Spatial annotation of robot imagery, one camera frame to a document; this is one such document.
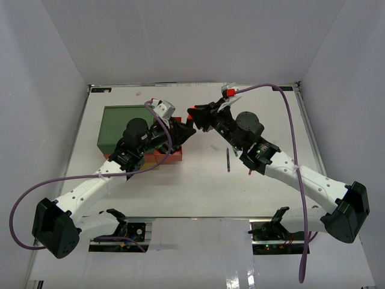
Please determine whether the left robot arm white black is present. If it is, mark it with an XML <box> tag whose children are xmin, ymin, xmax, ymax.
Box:
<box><xmin>32</xmin><ymin>117</ymin><xmax>196</xmax><ymax>259</ymax></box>

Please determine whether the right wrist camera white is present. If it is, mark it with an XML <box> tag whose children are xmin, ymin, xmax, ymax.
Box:
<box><xmin>218</xmin><ymin>83</ymin><xmax>242</xmax><ymax>111</ymax></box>

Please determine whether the left black corner label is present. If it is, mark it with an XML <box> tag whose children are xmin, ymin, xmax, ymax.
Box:
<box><xmin>90</xmin><ymin>87</ymin><xmax>112</xmax><ymax>93</ymax></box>

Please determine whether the green drawer cabinet box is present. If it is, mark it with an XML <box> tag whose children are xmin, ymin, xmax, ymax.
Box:
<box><xmin>97</xmin><ymin>105</ymin><xmax>156</xmax><ymax>173</ymax></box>

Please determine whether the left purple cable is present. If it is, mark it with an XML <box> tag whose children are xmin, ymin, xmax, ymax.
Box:
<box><xmin>8</xmin><ymin>101</ymin><xmax>172</xmax><ymax>253</ymax></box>

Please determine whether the red drawer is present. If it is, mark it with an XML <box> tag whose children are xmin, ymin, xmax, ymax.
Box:
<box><xmin>150</xmin><ymin>117</ymin><xmax>182</xmax><ymax>163</ymax></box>

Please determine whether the right black corner label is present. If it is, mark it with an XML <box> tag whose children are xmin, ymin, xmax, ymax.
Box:
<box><xmin>272</xmin><ymin>86</ymin><xmax>294</xmax><ymax>92</ymax></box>

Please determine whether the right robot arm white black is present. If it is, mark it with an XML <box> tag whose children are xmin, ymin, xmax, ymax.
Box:
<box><xmin>187</xmin><ymin>103</ymin><xmax>370</xmax><ymax>243</ymax></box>

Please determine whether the clear pen cap lower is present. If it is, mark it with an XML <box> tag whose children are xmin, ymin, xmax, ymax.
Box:
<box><xmin>211</xmin><ymin>144</ymin><xmax>219</xmax><ymax>151</ymax></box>

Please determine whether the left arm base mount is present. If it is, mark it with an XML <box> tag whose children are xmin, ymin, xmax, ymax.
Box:
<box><xmin>88</xmin><ymin>222</ymin><xmax>152</xmax><ymax>253</ymax></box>

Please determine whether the purple pen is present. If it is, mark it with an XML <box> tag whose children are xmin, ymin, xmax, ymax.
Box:
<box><xmin>226</xmin><ymin>148</ymin><xmax>230</xmax><ymax>172</ymax></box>

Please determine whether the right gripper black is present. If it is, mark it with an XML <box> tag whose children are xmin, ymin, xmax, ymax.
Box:
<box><xmin>188</xmin><ymin>98</ymin><xmax>244</xmax><ymax>152</ymax></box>

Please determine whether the black corner label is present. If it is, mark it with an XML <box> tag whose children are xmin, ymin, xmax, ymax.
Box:
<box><xmin>272</xmin><ymin>86</ymin><xmax>294</xmax><ymax>92</ymax></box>
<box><xmin>90</xmin><ymin>87</ymin><xmax>112</xmax><ymax>93</ymax></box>

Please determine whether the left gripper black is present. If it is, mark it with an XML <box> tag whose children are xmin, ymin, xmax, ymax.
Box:
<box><xmin>138</xmin><ymin>117</ymin><xmax>197</xmax><ymax>155</ymax></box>

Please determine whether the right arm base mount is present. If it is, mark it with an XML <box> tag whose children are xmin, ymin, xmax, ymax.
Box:
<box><xmin>248</xmin><ymin>219</ymin><xmax>304</xmax><ymax>256</ymax></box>

